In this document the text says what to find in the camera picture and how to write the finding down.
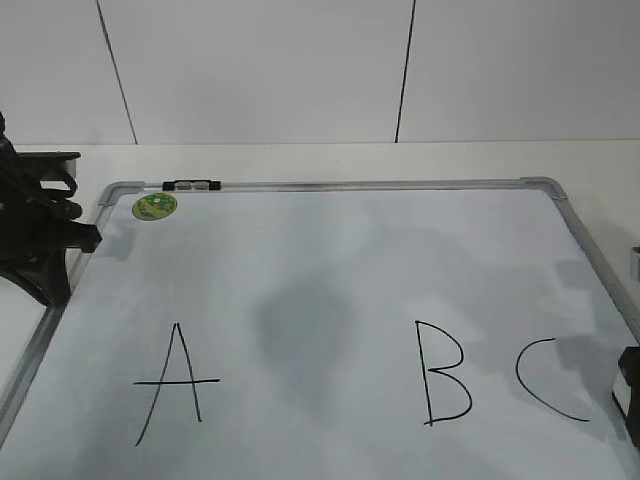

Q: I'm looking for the white aluminium framed whiteboard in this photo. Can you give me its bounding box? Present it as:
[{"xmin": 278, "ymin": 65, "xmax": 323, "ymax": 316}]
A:
[{"xmin": 1, "ymin": 178, "xmax": 639, "ymax": 479}]

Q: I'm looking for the green round magnet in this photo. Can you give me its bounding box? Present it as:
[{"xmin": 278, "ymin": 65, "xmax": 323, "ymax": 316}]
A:
[{"xmin": 132, "ymin": 192, "xmax": 178, "ymax": 221}]

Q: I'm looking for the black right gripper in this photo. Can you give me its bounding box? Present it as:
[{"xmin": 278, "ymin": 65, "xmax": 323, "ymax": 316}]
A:
[{"xmin": 612, "ymin": 346, "xmax": 639, "ymax": 419}]

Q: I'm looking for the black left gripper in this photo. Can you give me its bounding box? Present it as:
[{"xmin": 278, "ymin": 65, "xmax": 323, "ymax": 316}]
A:
[{"xmin": 1, "ymin": 133, "xmax": 102, "ymax": 307}]

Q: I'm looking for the black silver marker pen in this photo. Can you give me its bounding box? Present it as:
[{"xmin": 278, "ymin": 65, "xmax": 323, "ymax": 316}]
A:
[{"xmin": 162, "ymin": 180, "xmax": 222, "ymax": 192}]

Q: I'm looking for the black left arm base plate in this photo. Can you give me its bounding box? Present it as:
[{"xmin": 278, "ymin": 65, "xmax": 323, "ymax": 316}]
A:
[{"xmin": 18, "ymin": 151, "xmax": 81, "ymax": 181}]

